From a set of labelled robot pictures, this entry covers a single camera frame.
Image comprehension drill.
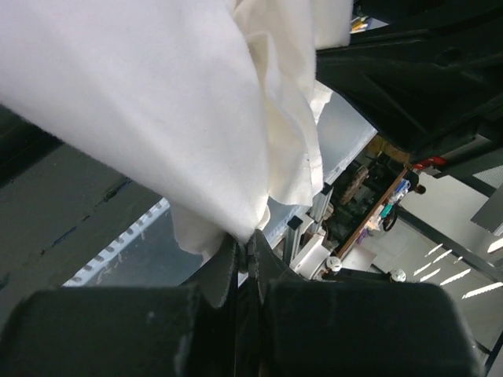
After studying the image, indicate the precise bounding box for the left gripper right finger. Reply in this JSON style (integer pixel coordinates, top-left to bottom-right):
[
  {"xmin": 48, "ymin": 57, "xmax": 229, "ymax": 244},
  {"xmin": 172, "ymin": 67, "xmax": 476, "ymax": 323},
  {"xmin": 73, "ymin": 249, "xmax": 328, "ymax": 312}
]
[{"xmin": 248, "ymin": 231, "xmax": 484, "ymax": 376}]

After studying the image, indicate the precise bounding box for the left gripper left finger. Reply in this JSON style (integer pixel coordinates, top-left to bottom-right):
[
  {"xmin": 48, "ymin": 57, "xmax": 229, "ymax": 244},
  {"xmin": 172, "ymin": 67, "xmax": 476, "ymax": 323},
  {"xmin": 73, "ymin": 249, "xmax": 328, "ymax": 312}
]
[{"xmin": 1, "ymin": 236, "xmax": 239, "ymax": 376}]

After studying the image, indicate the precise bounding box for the white t-shirt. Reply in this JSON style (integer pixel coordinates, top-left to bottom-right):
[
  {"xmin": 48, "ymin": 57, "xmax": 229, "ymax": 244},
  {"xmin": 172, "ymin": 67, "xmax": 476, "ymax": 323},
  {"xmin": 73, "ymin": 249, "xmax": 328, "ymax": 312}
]
[{"xmin": 0, "ymin": 0, "xmax": 353, "ymax": 262}]

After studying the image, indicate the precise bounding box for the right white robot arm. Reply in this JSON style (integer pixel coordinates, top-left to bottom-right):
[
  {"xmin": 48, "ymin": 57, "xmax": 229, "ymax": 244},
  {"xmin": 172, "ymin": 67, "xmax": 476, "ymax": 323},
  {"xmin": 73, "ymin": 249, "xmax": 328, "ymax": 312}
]
[{"xmin": 316, "ymin": 1, "xmax": 502, "ymax": 178}]

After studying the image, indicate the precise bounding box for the slotted cable duct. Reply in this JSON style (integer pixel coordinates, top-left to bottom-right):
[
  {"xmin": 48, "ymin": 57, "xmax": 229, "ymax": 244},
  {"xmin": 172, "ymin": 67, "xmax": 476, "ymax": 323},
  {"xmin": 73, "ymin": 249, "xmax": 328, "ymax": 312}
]
[{"xmin": 62, "ymin": 198, "xmax": 174, "ymax": 287}]

